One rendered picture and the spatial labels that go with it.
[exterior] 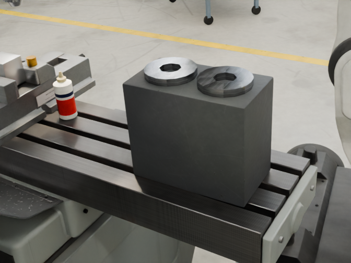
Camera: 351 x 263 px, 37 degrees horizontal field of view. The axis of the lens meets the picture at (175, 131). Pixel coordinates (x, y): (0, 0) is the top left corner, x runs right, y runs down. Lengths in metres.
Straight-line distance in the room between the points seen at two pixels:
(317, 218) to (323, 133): 1.52
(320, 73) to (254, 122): 2.74
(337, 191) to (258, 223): 0.70
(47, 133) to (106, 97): 2.21
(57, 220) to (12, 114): 0.25
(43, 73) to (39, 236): 0.36
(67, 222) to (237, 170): 0.42
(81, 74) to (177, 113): 0.50
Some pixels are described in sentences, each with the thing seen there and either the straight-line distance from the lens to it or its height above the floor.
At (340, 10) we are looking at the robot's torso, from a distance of 1.11.
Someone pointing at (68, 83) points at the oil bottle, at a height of 1.01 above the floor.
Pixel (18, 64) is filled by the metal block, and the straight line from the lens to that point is 1.18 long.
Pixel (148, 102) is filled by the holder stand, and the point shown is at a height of 1.09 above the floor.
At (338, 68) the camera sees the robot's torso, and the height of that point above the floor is 1.03.
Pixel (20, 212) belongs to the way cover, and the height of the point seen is 0.87.
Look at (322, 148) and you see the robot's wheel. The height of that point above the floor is 0.60.
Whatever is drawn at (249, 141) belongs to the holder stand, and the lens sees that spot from 0.81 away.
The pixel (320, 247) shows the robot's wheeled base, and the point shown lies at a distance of 1.33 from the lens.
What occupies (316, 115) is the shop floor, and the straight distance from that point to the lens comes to 3.04.
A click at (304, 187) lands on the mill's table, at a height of 0.91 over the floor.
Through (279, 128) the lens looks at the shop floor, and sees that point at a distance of 2.89.
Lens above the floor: 1.47
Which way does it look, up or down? 31 degrees down
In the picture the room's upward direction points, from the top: 4 degrees counter-clockwise
